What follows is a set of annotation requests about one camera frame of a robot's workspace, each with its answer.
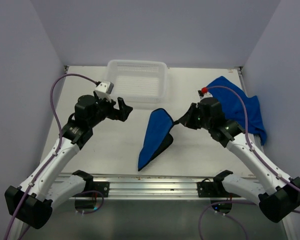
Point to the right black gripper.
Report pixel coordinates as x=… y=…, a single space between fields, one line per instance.
x=187 y=120

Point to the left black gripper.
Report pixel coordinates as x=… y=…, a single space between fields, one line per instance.
x=123 y=109

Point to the blue towel with black trim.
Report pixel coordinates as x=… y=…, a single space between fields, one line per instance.
x=157 y=137

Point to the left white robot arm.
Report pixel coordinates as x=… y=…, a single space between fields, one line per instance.
x=29 y=202

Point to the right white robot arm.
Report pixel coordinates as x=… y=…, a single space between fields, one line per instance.
x=276 y=193

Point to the white plastic mesh basket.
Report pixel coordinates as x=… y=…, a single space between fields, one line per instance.
x=138 y=81

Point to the crumpled blue towel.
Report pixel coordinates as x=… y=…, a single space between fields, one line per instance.
x=231 y=98

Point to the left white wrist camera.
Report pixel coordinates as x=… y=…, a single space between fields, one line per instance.
x=103 y=90

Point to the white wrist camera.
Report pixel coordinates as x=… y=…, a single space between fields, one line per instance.
x=103 y=90
x=204 y=93

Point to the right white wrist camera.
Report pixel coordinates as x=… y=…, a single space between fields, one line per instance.
x=204 y=93

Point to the right black base bracket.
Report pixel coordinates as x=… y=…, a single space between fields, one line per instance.
x=206 y=189

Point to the black base bracket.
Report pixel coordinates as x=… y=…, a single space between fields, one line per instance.
x=102 y=186
x=206 y=189

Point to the aluminium mounting rail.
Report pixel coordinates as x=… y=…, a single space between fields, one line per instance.
x=151 y=187

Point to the left black base bracket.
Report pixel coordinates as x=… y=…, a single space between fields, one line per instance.
x=102 y=186

